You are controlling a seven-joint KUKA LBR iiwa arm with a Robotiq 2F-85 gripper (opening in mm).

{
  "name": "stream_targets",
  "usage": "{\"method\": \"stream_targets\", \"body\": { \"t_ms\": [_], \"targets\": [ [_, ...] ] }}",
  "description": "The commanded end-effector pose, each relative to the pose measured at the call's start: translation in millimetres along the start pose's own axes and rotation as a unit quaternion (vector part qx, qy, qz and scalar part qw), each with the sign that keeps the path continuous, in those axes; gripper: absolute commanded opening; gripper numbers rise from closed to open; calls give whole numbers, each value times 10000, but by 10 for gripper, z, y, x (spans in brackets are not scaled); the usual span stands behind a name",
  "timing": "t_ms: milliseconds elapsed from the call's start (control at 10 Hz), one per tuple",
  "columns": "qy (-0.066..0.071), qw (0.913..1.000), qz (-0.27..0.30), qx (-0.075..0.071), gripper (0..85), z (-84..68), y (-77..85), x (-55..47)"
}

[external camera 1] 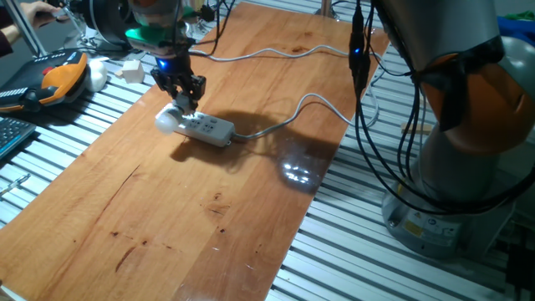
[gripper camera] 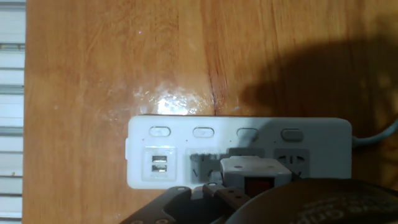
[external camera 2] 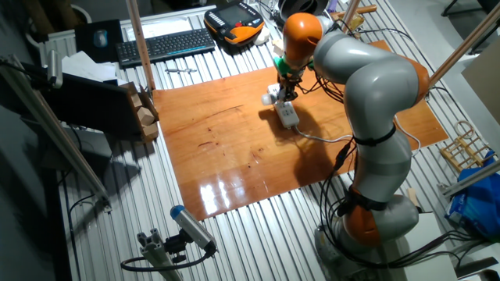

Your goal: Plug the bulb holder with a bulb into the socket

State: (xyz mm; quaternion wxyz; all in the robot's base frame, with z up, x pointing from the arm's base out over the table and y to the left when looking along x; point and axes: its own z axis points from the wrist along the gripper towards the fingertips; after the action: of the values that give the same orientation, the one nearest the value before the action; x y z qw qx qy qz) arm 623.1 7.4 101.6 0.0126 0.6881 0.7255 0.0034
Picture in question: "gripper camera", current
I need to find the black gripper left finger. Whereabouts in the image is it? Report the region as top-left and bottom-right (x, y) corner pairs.
(119, 185), (225, 224)

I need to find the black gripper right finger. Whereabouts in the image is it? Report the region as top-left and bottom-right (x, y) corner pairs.
(201, 182), (252, 213)

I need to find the white power strip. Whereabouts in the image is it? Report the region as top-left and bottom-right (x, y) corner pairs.
(125, 114), (353, 190)

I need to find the brown wooden board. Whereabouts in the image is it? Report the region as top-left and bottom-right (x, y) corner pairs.
(22, 0), (398, 224)

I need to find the grey power strip cable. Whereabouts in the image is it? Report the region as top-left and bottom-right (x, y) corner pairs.
(351, 118), (398, 149)

